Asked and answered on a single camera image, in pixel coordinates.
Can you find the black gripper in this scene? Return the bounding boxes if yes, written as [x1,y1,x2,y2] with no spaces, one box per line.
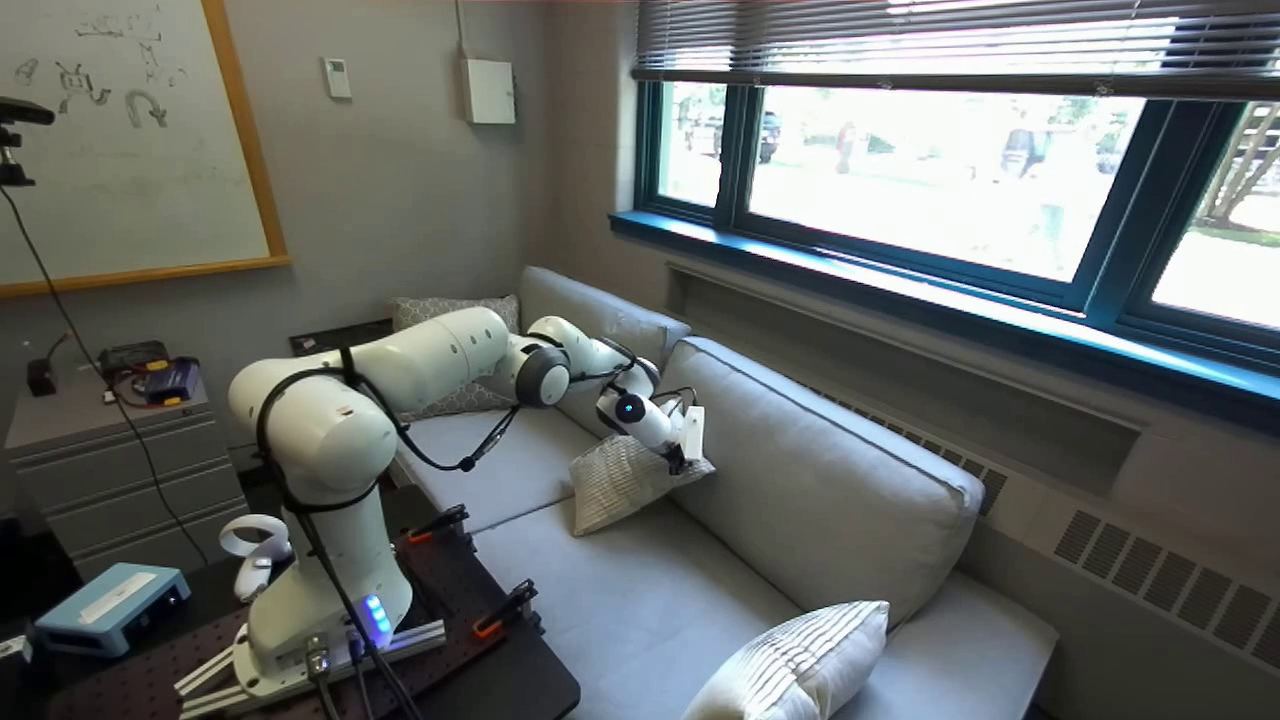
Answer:
[645,422,695,481]

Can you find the white pleated cushion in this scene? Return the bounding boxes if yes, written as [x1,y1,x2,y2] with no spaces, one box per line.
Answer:
[681,598,896,720]
[569,389,721,539]

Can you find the grey fabric couch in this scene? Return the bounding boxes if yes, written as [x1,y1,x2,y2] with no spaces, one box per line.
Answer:
[391,259,1065,720]

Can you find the black orange clamp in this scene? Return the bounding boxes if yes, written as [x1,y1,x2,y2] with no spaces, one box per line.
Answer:
[466,577,543,646]
[397,502,475,554]

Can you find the black robot table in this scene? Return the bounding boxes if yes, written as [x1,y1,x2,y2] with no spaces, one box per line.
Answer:
[0,498,582,720]

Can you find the white VR controller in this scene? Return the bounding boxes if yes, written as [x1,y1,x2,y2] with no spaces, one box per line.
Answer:
[216,514,295,603]

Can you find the teal framed window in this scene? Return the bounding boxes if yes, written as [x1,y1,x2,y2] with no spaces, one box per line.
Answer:
[613,74,1280,411]

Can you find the dark window blinds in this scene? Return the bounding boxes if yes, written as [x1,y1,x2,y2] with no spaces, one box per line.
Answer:
[632,0,1280,101]

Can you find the black blue orange gadget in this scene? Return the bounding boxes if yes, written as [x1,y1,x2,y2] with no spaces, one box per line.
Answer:
[95,337,209,411]

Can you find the grey drawer cabinet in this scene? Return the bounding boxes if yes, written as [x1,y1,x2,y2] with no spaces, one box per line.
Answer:
[3,372,256,580]

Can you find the light blue box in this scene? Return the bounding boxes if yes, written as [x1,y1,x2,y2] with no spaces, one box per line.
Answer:
[30,555,195,662]

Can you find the small black device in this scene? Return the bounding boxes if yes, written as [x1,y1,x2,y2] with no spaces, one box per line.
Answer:
[23,333,69,402]

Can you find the wood framed whiteboard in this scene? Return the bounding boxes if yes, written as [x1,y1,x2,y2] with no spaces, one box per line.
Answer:
[0,0,295,303]

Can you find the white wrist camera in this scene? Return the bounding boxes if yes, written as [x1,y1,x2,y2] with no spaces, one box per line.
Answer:
[676,397,710,451]

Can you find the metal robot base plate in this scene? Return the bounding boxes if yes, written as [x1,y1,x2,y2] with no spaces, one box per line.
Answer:
[172,611,451,713]

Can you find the white wall box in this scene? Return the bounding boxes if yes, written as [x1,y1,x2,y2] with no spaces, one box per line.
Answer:
[457,53,520,132]

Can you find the wall radiator vent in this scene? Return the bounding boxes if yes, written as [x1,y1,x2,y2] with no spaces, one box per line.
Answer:
[852,403,1280,671]

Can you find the white wall thermostat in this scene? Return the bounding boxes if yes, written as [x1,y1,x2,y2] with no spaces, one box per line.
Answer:
[316,53,355,106]

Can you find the black camera cable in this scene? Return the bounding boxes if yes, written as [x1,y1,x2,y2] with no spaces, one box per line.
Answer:
[0,186,216,564]

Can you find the black camera on stand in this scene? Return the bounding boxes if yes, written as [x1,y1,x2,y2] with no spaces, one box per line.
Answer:
[0,91,58,192]

